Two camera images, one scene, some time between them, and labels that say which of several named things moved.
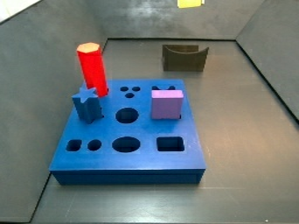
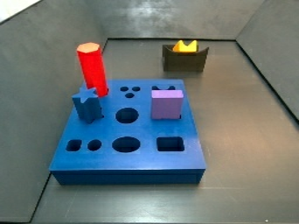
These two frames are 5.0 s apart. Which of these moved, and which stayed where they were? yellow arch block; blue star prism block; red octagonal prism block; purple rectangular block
Moved: yellow arch block
Stayed: blue star prism block; purple rectangular block; red octagonal prism block
